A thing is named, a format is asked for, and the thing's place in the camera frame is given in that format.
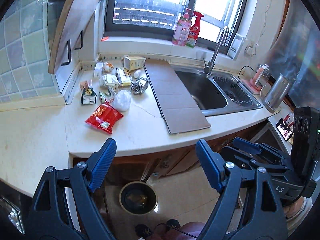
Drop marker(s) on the small white bottle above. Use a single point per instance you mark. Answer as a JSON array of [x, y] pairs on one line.
[[137, 74]]

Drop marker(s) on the grey white small carton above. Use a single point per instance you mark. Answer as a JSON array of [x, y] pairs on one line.
[[98, 70]]

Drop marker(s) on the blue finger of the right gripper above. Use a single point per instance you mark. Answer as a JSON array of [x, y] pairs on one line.
[[246, 146]]

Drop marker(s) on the green white small packet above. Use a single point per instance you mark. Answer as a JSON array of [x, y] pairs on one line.
[[107, 96]]

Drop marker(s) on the smartphone on stand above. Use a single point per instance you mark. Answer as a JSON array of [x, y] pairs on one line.
[[284, 130]]

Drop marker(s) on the chrome kitchen faucet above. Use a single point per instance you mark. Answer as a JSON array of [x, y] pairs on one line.
[[221, 42]]

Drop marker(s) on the red snack bag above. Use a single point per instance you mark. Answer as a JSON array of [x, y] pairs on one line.
[[104, 118]]

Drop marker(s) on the blue patterned slipper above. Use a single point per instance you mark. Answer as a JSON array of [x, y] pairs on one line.
[[172, 224], [143, 231]]

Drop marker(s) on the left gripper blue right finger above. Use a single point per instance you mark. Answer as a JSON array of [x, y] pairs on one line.
[[212, 164]]

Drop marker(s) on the wooden cutting board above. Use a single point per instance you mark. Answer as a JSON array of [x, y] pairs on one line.
[[72, 23]]

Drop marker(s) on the stainless steel sink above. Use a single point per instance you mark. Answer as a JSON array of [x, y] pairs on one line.
[[217, 94]]

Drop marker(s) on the brown cardboard sheet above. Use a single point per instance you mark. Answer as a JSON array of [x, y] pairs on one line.
[[176, 105]]

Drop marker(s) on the pink device on counter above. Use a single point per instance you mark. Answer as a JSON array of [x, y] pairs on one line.
[[257, 82]]

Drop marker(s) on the left blue patterned slipper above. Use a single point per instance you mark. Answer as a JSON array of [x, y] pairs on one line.
[[143, 231]]

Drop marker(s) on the brown wooden cabinet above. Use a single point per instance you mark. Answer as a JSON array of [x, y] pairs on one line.
[[146, 151]]

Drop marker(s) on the aluminium foil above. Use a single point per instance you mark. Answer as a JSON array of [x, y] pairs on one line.
[[140, 85]]

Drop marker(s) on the window with dark frame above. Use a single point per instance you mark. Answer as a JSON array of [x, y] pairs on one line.
[[158, 19]]

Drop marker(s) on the green black milk carton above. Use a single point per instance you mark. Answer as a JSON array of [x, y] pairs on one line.
[[88, 95]]

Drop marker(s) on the orange white round wrapper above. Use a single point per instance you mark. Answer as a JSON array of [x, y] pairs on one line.
[[108, 67]]

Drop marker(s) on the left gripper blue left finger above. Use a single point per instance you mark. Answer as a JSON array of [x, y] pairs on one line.
[[99, 163]]

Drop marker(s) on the white paper wrapper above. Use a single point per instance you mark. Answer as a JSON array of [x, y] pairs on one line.
[[109, 80]]

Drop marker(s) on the pale yellow carton box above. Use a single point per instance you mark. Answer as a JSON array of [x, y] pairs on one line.
[[134, 62]]

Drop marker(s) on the right blue patterned slipper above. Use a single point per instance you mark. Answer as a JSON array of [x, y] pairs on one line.
[[172, 224]]

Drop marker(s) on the pink trousers legs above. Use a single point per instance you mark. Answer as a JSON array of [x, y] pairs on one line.
[[189, 230]]

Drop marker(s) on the white plastic bag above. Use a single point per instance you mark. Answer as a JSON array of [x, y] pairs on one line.
[[122, 101]]

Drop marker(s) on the red spray cleaner bottle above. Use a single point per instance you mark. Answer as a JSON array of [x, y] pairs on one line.
[[194, 30]]

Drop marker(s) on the yellow red box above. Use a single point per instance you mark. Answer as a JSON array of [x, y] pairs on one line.
[[124, 77]]

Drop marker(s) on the round beige trash bin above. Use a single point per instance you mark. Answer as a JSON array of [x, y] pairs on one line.
[[138, 198]]

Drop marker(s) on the steel electric kettle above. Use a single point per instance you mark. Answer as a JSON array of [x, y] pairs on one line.
[[275, 95]]

